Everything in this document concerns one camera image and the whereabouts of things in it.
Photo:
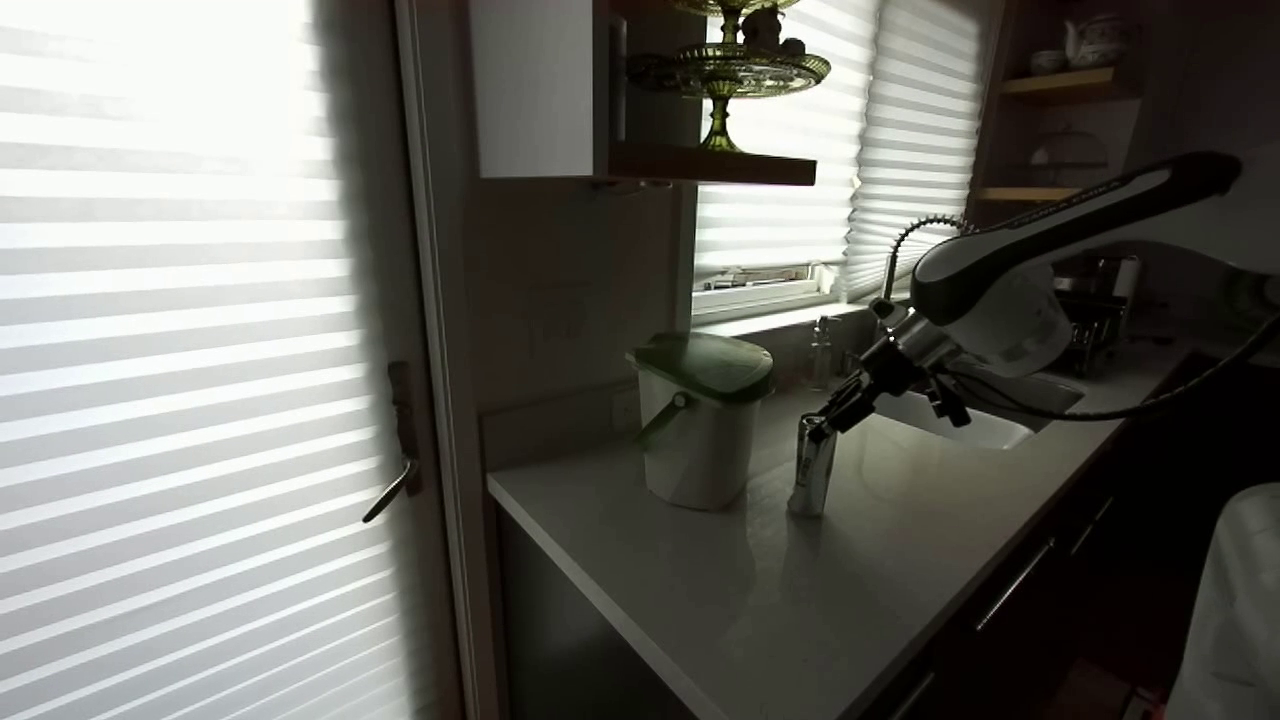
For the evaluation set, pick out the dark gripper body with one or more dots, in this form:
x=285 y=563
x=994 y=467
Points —
x=914 y=370

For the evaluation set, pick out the silver metal can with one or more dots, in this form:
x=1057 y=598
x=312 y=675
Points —
x=815 y=471

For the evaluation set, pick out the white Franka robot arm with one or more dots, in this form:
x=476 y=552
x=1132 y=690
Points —
x=1065 y=232

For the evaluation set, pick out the white bin with green lid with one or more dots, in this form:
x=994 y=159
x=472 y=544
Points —
x=701 y=424

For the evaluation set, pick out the white undermount sink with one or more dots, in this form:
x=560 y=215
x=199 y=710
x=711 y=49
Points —
x=985 y=403

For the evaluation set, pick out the white window blind over sink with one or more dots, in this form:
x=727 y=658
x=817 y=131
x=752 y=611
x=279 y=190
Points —
x=815 y=133

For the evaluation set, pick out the wooden corner shelf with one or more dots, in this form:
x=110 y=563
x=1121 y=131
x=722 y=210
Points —
x=1063 y=81

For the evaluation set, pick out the glass cake stand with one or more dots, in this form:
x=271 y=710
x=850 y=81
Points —
x=727 y=66

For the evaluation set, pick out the white dishes on shelf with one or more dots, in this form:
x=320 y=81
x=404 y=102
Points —
x=1085 y=40

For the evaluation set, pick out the white door blind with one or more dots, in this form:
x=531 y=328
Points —
x=172 y=361

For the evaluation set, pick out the white window frame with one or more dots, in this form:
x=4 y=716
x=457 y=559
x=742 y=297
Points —
x=744 y=315

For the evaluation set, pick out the wooden wall shelf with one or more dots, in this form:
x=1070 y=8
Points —
x=712 y=166

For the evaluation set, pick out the white wall cabinet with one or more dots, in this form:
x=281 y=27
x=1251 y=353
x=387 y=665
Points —
x=535 y=85

